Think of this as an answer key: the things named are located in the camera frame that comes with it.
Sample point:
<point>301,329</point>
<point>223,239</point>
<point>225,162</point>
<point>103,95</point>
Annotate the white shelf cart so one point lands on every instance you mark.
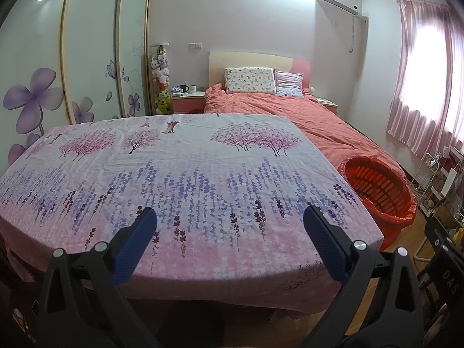
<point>455,159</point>

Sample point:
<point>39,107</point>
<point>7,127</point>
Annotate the white floral pillow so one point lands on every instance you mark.
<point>250,79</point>

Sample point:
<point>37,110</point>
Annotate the white air conditioner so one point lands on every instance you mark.
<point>339,3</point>

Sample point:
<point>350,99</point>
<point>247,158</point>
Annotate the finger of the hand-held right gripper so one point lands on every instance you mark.
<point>438,241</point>

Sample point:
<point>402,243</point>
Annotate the cream pink bed headboard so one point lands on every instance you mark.
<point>253,60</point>

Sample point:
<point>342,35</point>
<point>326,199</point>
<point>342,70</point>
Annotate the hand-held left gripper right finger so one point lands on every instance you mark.
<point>322,243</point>

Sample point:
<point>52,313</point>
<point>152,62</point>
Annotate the pink striped pillow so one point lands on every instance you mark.
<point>288,83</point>

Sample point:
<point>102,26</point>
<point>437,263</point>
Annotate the pink curtain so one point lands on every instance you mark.
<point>417,79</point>

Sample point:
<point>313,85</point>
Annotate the bed with salmon duvet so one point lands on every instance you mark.
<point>319,123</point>

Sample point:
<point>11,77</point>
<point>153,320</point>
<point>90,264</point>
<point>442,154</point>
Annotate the orange plastic basket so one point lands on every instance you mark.
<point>384,188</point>

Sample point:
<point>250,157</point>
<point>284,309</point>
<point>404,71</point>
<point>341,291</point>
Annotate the white pipe conduit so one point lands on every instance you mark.
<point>360,32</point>

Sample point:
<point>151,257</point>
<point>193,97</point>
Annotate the pink white nightstand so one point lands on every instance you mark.
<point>328,103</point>
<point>188,103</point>

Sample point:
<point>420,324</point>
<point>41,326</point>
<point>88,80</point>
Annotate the floral cloth covered table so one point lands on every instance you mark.
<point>199,159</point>

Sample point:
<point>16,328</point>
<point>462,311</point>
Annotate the white tube frame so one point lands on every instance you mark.
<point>417,253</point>

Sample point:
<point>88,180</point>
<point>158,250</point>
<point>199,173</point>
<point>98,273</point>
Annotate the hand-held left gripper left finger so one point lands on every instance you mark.
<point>136,246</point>

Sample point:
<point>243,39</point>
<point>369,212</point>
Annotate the plush toy column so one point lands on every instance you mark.
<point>160,69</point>

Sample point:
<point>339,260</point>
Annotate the flower print sliding wardrobe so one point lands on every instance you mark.
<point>90,43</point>

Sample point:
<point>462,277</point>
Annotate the yellow green plush toy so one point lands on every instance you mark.
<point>163,99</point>

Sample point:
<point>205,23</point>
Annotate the white mug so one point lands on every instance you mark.
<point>191,88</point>

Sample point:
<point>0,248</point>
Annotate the brown kraft bag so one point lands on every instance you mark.
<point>444,217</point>

